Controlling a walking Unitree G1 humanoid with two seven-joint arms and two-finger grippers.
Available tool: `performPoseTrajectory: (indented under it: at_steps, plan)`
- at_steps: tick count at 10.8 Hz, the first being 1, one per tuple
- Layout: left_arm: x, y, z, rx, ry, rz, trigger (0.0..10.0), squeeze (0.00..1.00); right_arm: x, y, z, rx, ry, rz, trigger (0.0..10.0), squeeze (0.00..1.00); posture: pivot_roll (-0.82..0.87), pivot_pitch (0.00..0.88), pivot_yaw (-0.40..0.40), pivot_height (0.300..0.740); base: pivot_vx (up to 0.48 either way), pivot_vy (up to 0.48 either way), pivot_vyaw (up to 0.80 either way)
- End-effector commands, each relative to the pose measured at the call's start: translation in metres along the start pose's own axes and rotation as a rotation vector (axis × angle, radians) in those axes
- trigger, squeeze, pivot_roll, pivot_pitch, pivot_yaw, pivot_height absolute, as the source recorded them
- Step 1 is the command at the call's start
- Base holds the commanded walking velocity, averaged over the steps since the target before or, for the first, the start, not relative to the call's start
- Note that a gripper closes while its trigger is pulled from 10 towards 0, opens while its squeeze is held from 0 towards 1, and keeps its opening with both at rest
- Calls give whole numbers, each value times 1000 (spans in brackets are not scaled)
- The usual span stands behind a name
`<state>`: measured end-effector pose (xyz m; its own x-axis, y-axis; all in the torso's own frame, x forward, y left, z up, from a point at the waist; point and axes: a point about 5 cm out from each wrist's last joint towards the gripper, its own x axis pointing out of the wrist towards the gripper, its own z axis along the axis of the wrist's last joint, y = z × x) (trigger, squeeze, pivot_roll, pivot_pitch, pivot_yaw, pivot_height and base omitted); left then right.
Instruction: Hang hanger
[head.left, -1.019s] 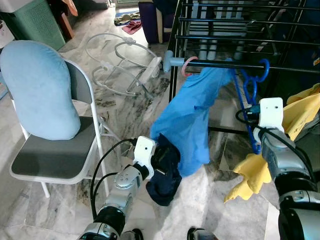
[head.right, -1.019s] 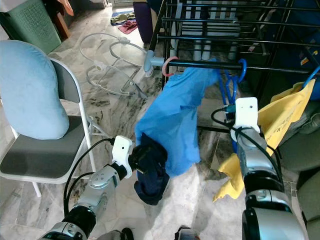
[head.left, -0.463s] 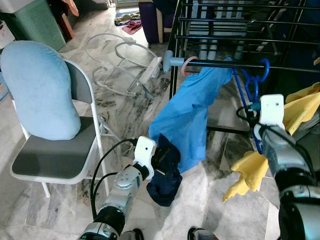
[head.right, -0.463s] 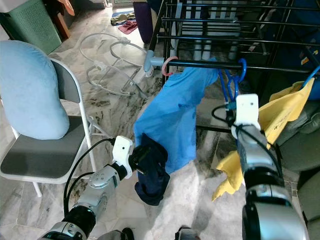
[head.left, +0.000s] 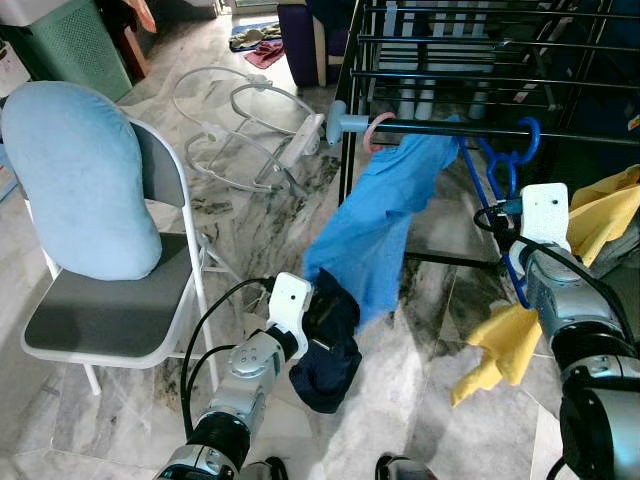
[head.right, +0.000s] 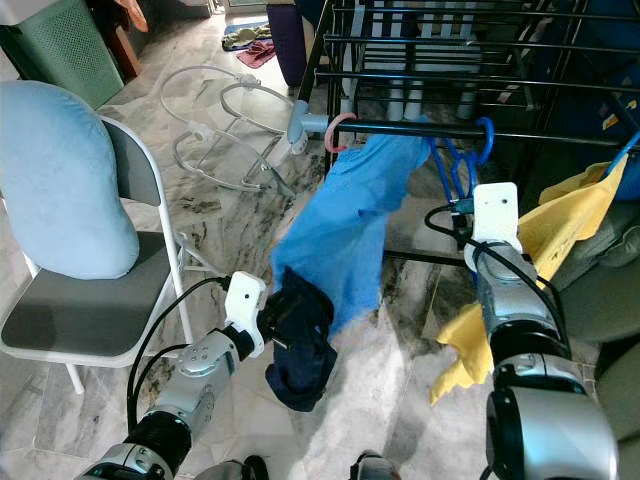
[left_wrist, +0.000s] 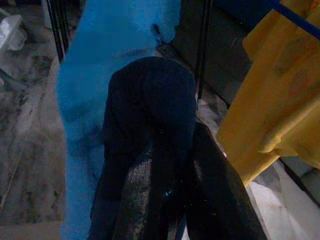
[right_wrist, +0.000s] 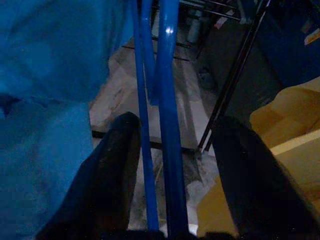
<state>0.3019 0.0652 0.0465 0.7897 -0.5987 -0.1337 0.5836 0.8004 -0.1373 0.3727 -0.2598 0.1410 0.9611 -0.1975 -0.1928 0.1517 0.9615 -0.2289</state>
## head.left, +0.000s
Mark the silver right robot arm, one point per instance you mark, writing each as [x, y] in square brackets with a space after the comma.
[560, 300]

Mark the green laundry hamper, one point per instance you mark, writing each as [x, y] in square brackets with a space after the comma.
[80, 50]

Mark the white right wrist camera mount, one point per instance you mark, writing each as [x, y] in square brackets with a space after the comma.
[545, 215]

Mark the navy garment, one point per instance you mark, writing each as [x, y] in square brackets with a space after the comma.
[325, 375]

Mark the robot right leg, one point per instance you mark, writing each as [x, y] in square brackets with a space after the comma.
[405, 470]

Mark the pink hanger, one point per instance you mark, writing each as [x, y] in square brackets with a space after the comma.
[368, 135]

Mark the blue plastic hanger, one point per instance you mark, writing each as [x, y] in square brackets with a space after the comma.
[537, 140]

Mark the yellow shirt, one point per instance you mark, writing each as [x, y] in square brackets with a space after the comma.
[510, 345]

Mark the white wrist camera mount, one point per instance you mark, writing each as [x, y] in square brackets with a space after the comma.
[545, 215]
[290, 300]

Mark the dark purple bin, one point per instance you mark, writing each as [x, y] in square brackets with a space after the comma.
[298, 45]

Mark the grey white folding chair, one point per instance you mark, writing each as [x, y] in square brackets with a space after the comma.
[100, 315]

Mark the orange brown object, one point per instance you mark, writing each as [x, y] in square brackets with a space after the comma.
[140, 14]

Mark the white tubular frame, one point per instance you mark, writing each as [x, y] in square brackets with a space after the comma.
[305, 135]

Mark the light blue pillow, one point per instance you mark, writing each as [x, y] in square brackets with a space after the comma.
[80, 180]

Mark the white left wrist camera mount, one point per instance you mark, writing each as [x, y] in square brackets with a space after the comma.
[290, 300]

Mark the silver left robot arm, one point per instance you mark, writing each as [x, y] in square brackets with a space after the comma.
[250, 365]

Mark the blue shirt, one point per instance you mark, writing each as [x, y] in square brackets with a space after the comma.
[370, 230]

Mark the grey green leather sofa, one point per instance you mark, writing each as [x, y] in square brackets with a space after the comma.
[625, 290]

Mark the robot leg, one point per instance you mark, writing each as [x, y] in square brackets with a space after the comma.
[262, 470]
[405, 470]

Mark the robot left leg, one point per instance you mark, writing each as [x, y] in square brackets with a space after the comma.
[262, 470]

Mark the maroon rag pile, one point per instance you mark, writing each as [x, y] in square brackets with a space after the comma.
[262, 52]

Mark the black clothes drying rack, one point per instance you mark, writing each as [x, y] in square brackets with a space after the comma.
[420, 128]

